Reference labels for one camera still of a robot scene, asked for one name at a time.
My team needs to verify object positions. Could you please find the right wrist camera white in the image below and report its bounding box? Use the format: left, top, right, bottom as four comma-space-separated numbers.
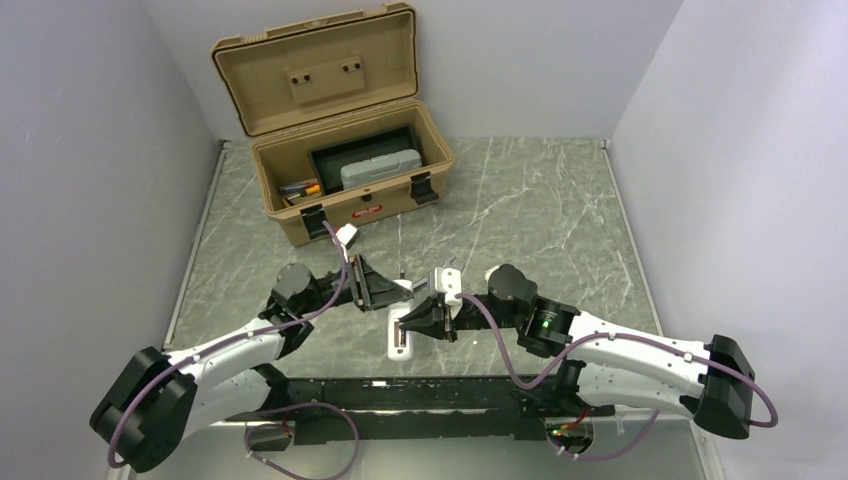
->
428, 267, 463, 309

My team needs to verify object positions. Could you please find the black tray in toolbox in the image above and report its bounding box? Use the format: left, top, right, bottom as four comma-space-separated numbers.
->
307, 124, 419, 195

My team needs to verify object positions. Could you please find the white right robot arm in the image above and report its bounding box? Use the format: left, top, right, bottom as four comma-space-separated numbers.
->
397, 264, 757, 440

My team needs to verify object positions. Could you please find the white remote control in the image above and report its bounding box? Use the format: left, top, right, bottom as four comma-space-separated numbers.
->
387, 296, 414, 362

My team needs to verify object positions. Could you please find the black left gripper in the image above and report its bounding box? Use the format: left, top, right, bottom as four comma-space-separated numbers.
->
298, 252, 413, 315

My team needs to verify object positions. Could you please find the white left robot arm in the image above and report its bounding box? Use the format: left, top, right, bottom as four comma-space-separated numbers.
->
89, 254, 415, 473

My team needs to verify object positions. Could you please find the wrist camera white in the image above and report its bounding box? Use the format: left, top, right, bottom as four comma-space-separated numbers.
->
335, 223, 361, 249
428, 267, 463, 309

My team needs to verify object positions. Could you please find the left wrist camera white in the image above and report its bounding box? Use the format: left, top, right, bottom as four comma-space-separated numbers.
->
335, 223, 361, 249

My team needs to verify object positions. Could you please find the tan plastic toolbox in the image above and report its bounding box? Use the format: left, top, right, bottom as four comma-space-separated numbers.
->
210, 2, 455, 246

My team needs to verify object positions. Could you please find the silver combination wrench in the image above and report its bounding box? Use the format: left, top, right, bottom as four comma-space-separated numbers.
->
412, 256, 455, 292

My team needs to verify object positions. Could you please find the grey plastic bit case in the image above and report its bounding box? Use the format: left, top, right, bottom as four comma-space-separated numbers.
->
340, 149, 422, 189

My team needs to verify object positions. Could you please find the orange handled tool in toolbox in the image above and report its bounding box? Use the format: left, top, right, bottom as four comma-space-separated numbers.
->
277, 179, 322, 207

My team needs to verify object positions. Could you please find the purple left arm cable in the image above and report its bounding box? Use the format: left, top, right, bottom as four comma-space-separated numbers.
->
105, 220, 352, 470

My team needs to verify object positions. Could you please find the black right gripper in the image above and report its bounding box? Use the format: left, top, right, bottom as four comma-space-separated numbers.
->
399, 295, 523, 344

